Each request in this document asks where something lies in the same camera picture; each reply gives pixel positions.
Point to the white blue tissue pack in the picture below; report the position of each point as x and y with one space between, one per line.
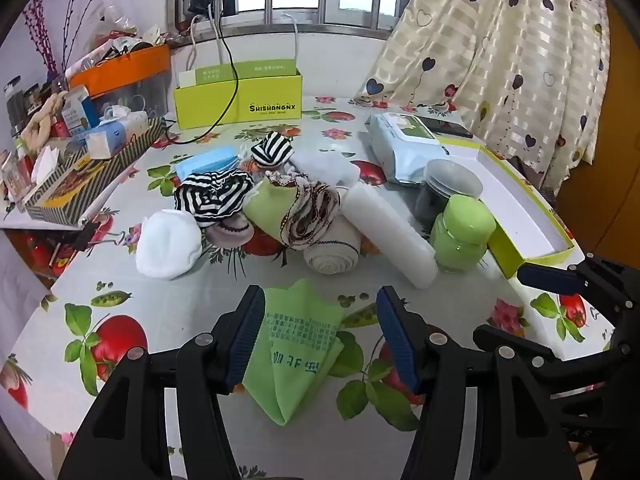
115 132

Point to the blue face mask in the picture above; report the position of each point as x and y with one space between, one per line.
207 162

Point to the wooden wardrobe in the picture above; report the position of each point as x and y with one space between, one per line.
605 160

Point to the brown white frilly cloth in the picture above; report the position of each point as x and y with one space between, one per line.
312 207

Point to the orange-rimmed clear bin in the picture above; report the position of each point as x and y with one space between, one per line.
120 67

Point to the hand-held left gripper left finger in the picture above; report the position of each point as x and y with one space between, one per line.
247 340

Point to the striped cardboard tray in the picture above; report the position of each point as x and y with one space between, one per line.
95 180

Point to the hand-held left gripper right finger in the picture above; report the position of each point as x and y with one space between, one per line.
397 340

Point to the purple dried branches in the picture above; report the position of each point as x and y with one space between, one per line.
42 35

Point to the black charger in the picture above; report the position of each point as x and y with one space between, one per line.
230 4

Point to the yellow-green box lid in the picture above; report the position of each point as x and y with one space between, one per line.
520 225

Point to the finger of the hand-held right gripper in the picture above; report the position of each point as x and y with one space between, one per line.
550 280
520 342

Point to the yellow-green cardboard box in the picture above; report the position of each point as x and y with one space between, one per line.
235 105

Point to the black phone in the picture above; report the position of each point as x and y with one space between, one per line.
447 127

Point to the white blue medicine box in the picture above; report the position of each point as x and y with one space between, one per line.
80 110

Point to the light green cloth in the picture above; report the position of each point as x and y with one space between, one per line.
267 210

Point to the broad-striped black white sock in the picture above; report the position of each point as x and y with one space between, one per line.
271 150

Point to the white round knit cloth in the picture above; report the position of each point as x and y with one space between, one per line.
167 245

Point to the floral fruit-print tablecloth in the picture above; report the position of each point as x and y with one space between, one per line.
150 320

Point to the green printed towel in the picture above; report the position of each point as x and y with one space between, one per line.
295 360

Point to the clear plastic jar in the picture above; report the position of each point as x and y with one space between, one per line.
447 185

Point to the thin-striped black white cloth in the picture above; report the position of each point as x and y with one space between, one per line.
215 195

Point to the beige knit cloth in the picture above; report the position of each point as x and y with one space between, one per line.
332 256

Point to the grey sock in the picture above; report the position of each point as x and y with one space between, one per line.
230 234

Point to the wet wipes pack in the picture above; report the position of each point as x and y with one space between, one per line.
407 152

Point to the green plastic jar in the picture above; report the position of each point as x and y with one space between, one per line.
462 240

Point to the black binder clip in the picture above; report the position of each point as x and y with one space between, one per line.
85 235

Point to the cream heart-print curtain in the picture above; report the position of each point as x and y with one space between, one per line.
500 60

